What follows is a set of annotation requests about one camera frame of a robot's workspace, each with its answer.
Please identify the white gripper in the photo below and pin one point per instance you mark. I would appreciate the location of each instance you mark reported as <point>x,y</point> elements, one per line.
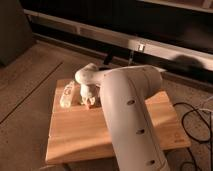
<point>89,94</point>

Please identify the small red pepper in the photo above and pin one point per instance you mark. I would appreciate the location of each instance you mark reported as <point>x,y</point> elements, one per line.
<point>89,106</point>

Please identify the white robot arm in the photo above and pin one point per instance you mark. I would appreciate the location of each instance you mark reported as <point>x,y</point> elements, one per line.
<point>123,92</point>

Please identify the clear plastic bottle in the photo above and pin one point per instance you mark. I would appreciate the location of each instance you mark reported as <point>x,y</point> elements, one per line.
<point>67,95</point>

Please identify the wooden cutting board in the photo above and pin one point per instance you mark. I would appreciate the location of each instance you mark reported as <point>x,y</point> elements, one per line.
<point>78,134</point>

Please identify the dark chair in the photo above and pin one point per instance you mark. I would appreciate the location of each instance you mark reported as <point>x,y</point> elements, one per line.
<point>15,32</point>

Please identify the white wall rail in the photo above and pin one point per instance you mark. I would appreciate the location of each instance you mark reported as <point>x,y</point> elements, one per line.
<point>138,44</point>

